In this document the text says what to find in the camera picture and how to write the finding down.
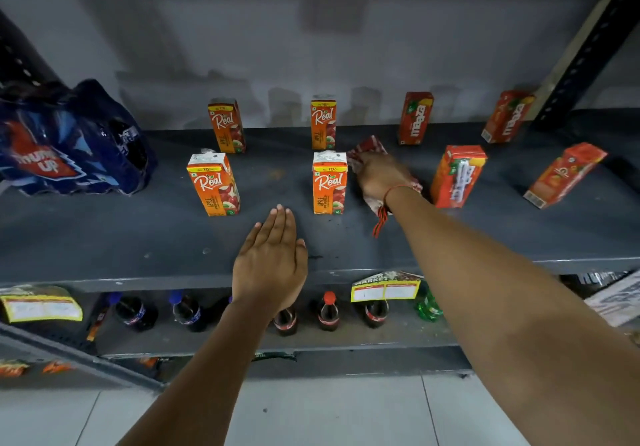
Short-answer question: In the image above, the person's right hand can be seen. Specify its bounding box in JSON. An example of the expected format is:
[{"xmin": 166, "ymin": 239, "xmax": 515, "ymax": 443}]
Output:
[{"xmin": 354, "ymin": 152, "xmax": 416, "ymax": 206}]

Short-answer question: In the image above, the person's left hand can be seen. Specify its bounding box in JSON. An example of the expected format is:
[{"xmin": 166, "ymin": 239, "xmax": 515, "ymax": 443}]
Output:
[{"xmin": 231, "ymin": 204, "xmax": 309, "ymax": 311}]

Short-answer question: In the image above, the red white checked cloth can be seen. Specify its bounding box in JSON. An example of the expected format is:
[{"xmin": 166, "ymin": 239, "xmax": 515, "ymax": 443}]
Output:
[{"xmin": 346, "ymin": 135, "xmax": 423, "ymax": 217}]

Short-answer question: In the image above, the person's right forearm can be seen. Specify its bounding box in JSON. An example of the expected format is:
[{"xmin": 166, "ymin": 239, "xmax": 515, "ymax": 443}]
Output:
[{"xmin": 386, "ymin": 187, "xmax": 640, "ymax": 446}]

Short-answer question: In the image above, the person's left forearm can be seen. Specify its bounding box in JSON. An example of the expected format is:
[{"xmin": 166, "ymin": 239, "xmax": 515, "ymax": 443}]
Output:
[{"xmin": 117, "ymin": 301, "xmax": 282, "ymax": 446}]

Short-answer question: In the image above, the orange apple juice carton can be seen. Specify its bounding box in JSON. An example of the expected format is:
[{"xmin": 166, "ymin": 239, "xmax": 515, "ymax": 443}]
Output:
[
  {"xmin": 208, "ymin": 100, "xmax": 246, "ymax": 154},
  {"xmin": 311, "ymin": 99, "xmax": 337, "ymax": 151},
  {"xmin": 312, "ymin": 151, "xmax": 348, "ymax": 215},
  {"xmin": 187, "ymin": 152, "xmax": 241, "ymax": 217}
]

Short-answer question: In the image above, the red thread wristband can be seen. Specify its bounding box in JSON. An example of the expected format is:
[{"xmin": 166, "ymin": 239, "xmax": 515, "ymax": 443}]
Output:
[{"xmin": 372, "ymin": 184, "xmax": 418, "ymax": 238}]

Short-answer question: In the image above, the red cap cola bottle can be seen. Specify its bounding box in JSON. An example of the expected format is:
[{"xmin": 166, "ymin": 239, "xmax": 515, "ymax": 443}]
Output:
[{"xmin": 317, "ymin": 291, "xmax": 341, "ymax": 332}]

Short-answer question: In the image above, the red mango drink carton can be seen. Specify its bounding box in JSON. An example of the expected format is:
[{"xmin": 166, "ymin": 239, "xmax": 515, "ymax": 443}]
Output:
[
  {"xmin": 431, "ymin": 145, "xmax": 488, "ymax": 209},
  {"xmin": 523, "ymin": 143, "xmax": 608, "ymax": 210},
  {"xmin": 481, "ymin": 91, "xmax": 536, "ymax": 144},
  {"xmin": 398, "ymin": 92, "xmax": 435, "ymax": 146}
]

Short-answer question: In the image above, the red label cola bottle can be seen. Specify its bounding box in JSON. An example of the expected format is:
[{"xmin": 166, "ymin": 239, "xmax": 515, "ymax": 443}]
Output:
[
  {"xmin": 273, "ymin": 306, "xmax": 299, "ymax": 337},
  {"xmin": 364, "ymin": 301, "xmax": 390, "ymax": 329}
]

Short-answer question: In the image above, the blue cap cola bottle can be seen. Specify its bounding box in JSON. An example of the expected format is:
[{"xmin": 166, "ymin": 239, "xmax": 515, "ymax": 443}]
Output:
[
  {"xmin": 107, "ymin": 292, "xmax": 159, "ymax": 332},
  {"xmin": 168, "ymin": 290, "xmax": 207, "ymax": 333}
]

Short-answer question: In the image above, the yellow shelf price label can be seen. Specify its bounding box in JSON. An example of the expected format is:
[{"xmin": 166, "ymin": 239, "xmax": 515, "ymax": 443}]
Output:
[
  {"xmin": 351, "ymin": 272, "xmax": 423, "ymax": 303},
  {"xmin": 0, "ymin": 286, "xmax": 83, "ymax": 324}
]

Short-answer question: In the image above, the grey metal shelf board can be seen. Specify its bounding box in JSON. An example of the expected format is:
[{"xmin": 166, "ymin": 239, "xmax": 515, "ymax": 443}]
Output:
[
  {"xmin": 0, "ymin": 108, "xmax": 640, "ymax": 294},
  {"xmin": 92, "ymin": 288, "xmax": 466, "ymax": 359}
]

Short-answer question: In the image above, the green soda bottle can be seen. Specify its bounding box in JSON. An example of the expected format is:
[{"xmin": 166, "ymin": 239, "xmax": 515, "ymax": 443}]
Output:
[{"xmin": 415, "ymin": 283, "xmax": 444, "ymax": 322}]

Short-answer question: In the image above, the blue wrapped bottle pack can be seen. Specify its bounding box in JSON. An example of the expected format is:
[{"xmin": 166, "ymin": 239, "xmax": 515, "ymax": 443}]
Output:
[{"xmin": 0, "ymin": 79, "xmax": 158, "ymax": 197}]

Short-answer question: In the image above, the black perforated rack upright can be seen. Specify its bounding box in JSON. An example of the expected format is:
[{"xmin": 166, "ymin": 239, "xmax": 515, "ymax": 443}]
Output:
[
  {"xmin": 0, "ymin": 8, "xmax": 61, "ymax": 89},
  {"xmin": 532, "ymin": 0, "xmax": 640, "ymax": 132}
]

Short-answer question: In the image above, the white printed package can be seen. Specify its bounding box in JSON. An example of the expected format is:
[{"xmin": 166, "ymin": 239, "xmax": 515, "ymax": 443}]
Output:
[{"xmin": 584, "ymin": 270, "xmax": 640, "ymax": 327}]

